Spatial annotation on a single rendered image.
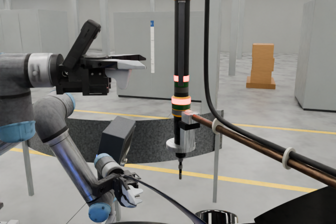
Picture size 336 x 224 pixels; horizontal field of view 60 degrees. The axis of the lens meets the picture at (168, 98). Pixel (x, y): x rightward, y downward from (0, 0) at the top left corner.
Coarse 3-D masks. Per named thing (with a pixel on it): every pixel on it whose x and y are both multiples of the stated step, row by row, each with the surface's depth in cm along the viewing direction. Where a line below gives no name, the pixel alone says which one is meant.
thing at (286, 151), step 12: (204, 12) 55; (204, 24) 56; (204, 36) 56; (204, 48) 56; (204, 60) 57; (204, 72) 57; (204, 84) 58; (216, 120) 56; (216, 132) 56; (240, 132) 50; (264, 144) 46; (276, 144) 44; (288, 156) 42; (300, 156) 40; (288, 168) 43; (324, 168) 37
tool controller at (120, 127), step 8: (112, 120) 150; (120, 120) 153; (128, 120) 156; (112, 128) 140; (120, 128) 143; (128, 128) 145; (104, 136) 134; (112, 136) 134; (120, 136) 134; (128, 136) 143; (104, 144) 135; (112, 144) 135; (120, 144) 134; (128, 144) 151; (104, 152) 136; (112, 152) 136; (120, 152) 135; (120, 160) 139
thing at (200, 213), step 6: (204, 210) 76; (210, 210) 75; (216, 210) 75; (222, 210) 75; (198, 216) 76; (204, 216) 75; (216, 216) 74; (222, 216) 74; (228, 216) 74; (234, 216) 76; (216, 222) 73; (222, 222) 73; (228, 222) 73; (234, 222) 75
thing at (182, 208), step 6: (138, 180) 55; (150, 186) 52; (162, 192) 51; (168, 198) 50; (174, 204) 52; (180, 204) 48; (186, 210) 48; (192, 216) 48; (198, 222) 49; (204, 222) 46
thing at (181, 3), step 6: (180, 0) 60; (180, 6) 60; (180, 12) 61; (180, 18) 61; (180, 24) 61; (180, 30) 61; (180, 36) 62; (180, 42) 62; (180, 48) 62; (180, 54) 62; (180, 60) 63; (180, 66) 63; (180, 72) 63; (180, 78) 63; (180, 84) 64
